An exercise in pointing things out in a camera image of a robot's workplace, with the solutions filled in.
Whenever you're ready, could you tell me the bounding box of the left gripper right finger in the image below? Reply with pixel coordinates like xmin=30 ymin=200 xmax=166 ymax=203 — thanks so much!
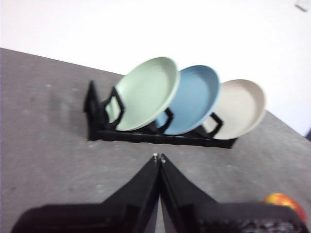
xmin=159 ymin=152 xmax=310 ymax=233

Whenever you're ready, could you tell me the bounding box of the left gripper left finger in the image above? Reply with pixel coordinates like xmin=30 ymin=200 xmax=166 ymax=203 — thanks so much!
xmin=11 ymin=152 xmax=161 ymax=233

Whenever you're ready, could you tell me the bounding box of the red apple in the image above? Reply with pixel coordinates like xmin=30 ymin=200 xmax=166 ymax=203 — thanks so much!
xmin=261 ymin=193 xmax=308 ymax=223

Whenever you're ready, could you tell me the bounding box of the green plate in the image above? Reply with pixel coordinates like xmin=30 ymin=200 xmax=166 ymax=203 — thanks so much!
xmin=115 ymin=57 xmax=181 ymax=132

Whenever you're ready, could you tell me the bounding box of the black plate rack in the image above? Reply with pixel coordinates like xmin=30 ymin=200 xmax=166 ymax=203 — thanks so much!
xmin=82 ymin=80 xmax=238 ymax=149

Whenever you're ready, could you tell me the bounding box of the blue plate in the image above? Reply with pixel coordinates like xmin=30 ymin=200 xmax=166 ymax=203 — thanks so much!
xmin=155 ymin=65 xmax=221 ymax=136

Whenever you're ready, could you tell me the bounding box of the beige plate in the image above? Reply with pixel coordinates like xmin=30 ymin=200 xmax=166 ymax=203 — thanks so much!
xmin=201 ymin=79 xmax=267 ymax=140

